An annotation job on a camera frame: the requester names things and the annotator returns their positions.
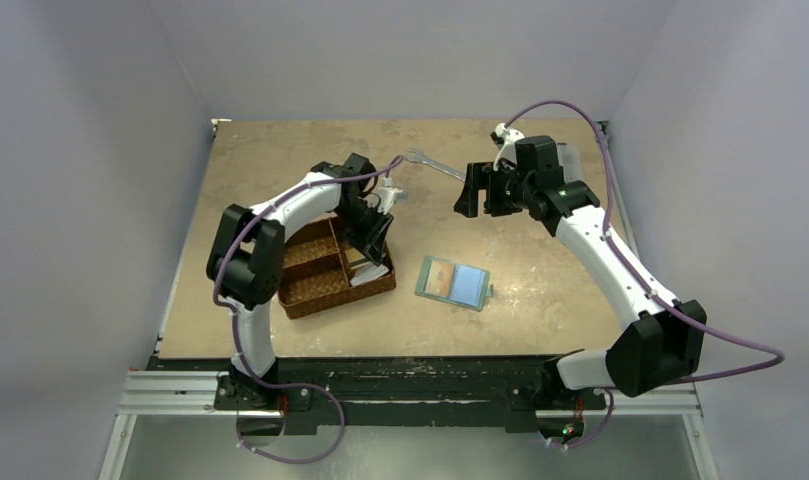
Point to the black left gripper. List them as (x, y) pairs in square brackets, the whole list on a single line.
[(371, 242)]

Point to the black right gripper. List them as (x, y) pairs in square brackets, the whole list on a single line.
[(484, 189)]

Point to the teal leather card holder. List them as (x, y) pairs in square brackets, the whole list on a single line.
[(471, 286)]

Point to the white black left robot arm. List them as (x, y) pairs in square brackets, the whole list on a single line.
[(246, 261)]

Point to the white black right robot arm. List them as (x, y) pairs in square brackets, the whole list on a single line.
[(661, 338)]

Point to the stack of cards in basket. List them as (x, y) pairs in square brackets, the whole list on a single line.
[(369, 273)]

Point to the brown woven divided basket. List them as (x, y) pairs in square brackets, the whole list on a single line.
[(319, 271)]

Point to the silver open-end wrench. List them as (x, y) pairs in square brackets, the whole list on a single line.
[(418, 156)]

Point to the clear plastic organizer box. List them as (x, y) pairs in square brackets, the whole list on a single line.
[(570, 160)]

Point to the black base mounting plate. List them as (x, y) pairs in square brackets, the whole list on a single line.
[(517, 393)]

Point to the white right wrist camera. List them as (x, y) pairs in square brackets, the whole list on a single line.
[(505, 138)]

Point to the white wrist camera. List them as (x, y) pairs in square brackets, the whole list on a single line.
[(388, 195), (505, 138)]

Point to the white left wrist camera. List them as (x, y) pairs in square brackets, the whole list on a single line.
[(388, 195)]

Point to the aluminium frame rail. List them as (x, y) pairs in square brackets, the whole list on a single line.
[(164, 393)]

